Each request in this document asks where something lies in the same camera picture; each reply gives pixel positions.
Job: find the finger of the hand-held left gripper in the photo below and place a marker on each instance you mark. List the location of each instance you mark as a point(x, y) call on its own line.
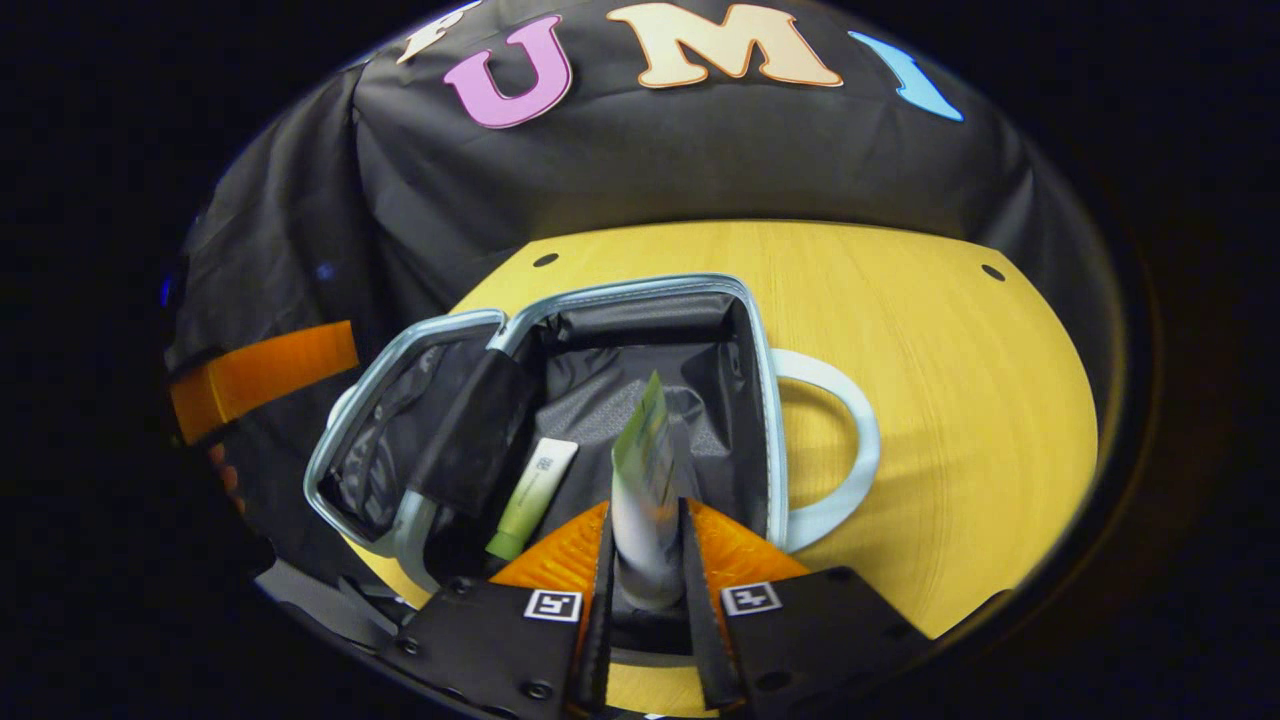
point(260, 375)

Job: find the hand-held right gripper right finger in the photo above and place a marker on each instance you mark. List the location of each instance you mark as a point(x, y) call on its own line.
point(810, 640)

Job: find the black backdrop cloth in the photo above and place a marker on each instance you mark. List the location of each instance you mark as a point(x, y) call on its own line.
point(700, 160)

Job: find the large green-ended white tube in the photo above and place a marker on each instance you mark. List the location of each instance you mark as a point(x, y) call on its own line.
point(645, 510)

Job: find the small white green-capped tube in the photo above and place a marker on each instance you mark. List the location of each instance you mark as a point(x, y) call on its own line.
point(535, 490)

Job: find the small white suitcase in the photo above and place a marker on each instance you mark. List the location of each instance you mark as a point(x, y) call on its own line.
point(620, 320)

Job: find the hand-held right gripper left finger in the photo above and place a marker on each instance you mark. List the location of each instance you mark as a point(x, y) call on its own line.
point(490, 640)

